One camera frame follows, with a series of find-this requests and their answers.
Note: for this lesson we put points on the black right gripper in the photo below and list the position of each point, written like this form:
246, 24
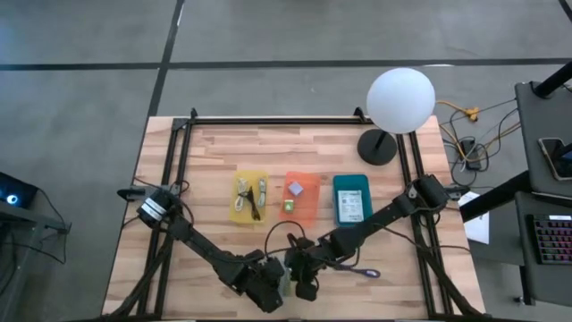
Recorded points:
303, 259

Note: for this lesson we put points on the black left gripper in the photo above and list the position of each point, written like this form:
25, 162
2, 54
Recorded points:
266, 282

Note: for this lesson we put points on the small green item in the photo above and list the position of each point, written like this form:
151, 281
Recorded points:
289, 205

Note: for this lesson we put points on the orange plastic bin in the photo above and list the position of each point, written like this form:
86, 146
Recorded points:
308, 210

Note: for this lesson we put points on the white box with QR label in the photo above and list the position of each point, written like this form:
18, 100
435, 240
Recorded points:
350, 205

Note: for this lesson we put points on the small lavender cube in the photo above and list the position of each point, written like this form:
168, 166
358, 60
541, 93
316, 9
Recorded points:
296, 188

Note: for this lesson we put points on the teal plastic bin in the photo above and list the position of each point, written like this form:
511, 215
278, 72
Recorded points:
353, 181

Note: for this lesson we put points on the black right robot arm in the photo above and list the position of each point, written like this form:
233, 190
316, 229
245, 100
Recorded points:
375, 223

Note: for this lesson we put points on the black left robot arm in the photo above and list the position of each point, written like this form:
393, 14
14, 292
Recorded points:
201, 246

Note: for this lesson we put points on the yellow plastic bin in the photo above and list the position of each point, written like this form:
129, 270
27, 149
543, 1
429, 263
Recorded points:
254, 176

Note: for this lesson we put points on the white paper sheet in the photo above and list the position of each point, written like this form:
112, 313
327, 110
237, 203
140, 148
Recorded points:
478, 223

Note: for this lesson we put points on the black desk beam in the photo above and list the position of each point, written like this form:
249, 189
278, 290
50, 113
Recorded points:
496, 197

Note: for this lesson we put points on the white globe lamp black base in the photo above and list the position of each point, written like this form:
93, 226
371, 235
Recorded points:
401, 100

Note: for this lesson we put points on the grey metal stand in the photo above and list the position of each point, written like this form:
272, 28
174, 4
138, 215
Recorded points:
44, 222

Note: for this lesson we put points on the grey desk top with keyboard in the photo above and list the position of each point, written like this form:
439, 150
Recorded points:
545, 282

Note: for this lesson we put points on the backlit black keyboard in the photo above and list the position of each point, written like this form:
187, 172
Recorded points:
554, 239

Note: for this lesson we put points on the black device with blue light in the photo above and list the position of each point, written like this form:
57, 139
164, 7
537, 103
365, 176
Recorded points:
13, 190

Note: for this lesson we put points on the grey desk top with phone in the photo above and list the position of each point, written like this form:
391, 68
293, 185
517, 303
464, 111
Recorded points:
532, 129

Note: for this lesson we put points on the black smartphone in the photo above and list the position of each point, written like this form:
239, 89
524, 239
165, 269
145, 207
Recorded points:
554, 156

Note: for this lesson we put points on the black round pole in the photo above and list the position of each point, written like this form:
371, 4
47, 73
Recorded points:
554, 80

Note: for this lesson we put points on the black aluminium table frame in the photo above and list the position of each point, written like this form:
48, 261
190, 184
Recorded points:
268, 121

